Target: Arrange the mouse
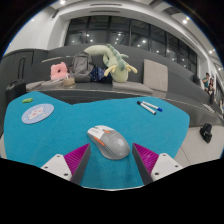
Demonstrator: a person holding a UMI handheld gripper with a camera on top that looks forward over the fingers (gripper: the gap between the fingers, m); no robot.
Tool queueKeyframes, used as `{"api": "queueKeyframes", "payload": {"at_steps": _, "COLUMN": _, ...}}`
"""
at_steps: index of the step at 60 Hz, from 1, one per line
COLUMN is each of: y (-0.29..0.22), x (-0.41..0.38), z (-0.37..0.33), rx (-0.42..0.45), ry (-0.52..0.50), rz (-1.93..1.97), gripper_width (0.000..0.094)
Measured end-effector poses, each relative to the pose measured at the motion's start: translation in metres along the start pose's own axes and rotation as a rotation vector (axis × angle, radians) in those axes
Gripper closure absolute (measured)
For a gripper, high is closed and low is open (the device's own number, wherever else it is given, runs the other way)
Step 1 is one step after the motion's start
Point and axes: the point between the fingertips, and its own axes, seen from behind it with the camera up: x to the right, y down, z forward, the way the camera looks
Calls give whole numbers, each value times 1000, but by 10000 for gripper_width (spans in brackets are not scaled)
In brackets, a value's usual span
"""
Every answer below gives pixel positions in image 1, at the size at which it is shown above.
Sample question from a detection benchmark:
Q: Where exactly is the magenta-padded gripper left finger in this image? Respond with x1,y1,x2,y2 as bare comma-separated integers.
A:
40,143,92,186

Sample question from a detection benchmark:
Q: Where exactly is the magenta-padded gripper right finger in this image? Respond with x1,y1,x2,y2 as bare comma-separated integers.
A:
131,142,184,186

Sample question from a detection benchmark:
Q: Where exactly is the grey white computer mouse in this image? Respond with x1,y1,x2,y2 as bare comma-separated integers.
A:
87,124,131,161

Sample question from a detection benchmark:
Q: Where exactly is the round pale blue mouse pad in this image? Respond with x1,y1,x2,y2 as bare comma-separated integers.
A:
21,103,55,125

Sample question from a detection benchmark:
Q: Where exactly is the teal table cloth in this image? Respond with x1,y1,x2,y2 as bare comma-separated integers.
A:
3,91,191,190

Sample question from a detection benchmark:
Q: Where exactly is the white marker with blue cap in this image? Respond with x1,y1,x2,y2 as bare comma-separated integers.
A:
141,100,164,113

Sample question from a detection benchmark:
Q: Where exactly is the black bag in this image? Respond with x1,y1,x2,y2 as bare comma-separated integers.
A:
199,123,214,144

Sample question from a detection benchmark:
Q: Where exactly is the small tan round pouch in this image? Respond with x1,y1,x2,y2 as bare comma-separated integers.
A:
62,77,76,88

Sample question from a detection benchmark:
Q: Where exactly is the round grey seat cushion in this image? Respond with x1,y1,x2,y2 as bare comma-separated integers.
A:
39,79,66,89

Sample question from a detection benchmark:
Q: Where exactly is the upright grey seat cushion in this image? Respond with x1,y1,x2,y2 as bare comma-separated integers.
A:
143,58,169,93

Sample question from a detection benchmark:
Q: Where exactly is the flat square grey cushion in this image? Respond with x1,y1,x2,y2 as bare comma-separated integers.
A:
25,80,46,92

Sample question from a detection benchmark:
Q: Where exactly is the navy star-print bag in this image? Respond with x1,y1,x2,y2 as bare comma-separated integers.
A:
89,65,113,83

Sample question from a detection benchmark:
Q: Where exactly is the pink plush cushion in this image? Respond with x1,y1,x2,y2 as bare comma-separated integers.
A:
49,61,70,81

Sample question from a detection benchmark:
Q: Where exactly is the grey backpack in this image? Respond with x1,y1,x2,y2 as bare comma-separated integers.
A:
68,51,96,83

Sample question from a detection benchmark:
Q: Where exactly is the black suitcase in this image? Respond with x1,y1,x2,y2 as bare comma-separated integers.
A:
4,57,28,105

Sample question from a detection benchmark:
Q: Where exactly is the person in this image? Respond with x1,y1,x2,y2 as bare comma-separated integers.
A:
201,72,211,90
208,78,216,98

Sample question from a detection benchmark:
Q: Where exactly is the green dragon plush toy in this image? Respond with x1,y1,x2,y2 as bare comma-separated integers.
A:
83,43,138,84

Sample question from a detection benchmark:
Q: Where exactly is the large dark window wall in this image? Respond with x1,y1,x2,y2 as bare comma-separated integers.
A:
64,15,198,73

